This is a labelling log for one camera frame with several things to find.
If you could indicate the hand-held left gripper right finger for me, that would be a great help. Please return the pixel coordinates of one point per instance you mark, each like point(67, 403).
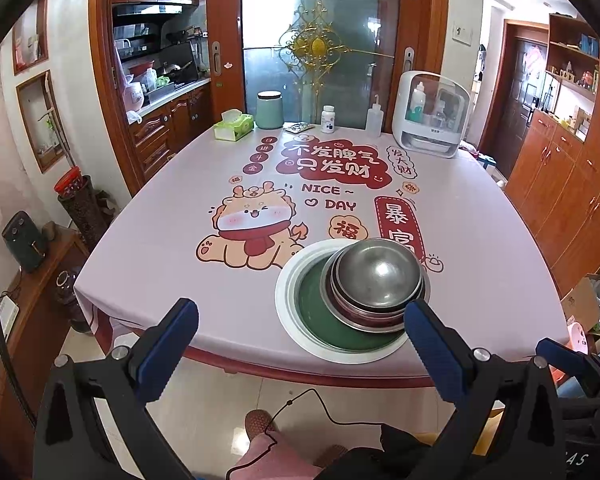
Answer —
point(435, 355)

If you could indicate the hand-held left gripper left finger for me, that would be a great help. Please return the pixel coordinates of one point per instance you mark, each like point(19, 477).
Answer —
point(167, 355)

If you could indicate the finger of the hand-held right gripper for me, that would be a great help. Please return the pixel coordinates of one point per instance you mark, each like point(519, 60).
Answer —
point(557, 355)

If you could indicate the large steel bowl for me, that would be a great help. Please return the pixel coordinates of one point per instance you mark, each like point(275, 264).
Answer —
point(375, 328)

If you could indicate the pink steel bowl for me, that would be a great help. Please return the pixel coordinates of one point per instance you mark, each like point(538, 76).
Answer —
point(370, 314)

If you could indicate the small dark steel bowl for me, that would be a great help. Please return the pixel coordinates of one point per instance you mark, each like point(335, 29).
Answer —
point(380, 270)

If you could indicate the green plate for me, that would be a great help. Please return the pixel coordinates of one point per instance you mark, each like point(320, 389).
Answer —
point(315, 310)

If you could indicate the large white plate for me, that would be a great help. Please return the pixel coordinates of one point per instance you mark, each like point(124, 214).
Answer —
point(287, 300)

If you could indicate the cardboard box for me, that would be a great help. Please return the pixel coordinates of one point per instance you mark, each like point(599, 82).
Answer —
point(580, 305)

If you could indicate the dark clothing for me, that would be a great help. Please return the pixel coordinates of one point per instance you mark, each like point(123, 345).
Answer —
point(395, 455)

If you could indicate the dark glass jar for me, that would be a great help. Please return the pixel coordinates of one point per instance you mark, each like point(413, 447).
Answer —
point(72, 300)

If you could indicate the brown slipper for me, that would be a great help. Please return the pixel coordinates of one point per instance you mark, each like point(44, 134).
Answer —
point(260, 422)

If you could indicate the wooden side table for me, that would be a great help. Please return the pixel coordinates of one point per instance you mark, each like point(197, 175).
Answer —
point(35, 320)

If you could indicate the pink trousers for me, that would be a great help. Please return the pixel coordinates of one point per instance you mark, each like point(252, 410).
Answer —
point(275, 460)

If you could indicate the dark wicker basket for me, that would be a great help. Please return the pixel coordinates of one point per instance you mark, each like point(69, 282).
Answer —
point(85, 215)

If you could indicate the tall wooden cabinet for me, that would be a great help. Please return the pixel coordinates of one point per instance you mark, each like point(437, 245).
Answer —
point(570, 185)

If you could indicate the dark air fryer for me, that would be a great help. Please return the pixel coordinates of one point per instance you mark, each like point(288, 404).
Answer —
point(22, 242)

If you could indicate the red lid container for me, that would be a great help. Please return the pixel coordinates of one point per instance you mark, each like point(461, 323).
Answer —
point(67, 180)

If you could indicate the wooden lower kitchen cabinets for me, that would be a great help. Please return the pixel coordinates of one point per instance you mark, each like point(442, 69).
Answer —
point(165, 130)

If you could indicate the white countertop storage cabinet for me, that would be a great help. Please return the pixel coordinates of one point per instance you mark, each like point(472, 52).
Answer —
point(402, 130)

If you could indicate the green tissue box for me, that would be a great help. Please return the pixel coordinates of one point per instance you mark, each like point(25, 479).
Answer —
point(232, 127)

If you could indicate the clear squeeze bottle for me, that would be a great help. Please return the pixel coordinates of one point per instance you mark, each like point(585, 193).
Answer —
point(373, 120)

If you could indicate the white bottle teal liquid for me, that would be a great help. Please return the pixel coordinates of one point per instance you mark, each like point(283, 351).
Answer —
point(416, 105)

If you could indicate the white pill bottle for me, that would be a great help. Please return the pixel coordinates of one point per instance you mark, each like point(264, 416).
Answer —
point(328, 121)

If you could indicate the dark entrance door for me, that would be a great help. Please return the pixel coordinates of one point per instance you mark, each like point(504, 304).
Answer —
point(515, 100)

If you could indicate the pink white rice cooker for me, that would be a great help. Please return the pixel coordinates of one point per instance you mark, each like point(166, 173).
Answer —
point(134, 96)

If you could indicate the blister pill pack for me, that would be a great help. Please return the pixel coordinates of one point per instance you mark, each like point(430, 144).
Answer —
point(298, 128)

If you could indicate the mint green canister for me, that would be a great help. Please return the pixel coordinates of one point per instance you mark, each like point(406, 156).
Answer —
point(270, 112)

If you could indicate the gold door ornament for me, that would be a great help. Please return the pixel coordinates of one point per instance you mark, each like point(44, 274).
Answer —
point(316, 46)

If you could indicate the frosted glass sliding door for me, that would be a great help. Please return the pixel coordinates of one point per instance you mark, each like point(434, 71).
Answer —
point(270, 20)

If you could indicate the large wall niche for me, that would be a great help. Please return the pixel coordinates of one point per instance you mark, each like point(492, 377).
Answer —
point(40, 120)

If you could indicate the white light switch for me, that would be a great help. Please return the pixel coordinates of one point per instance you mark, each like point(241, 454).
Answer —
point(462, 33)

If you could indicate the small wall niche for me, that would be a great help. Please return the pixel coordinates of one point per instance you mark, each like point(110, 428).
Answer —
point(30, 35)

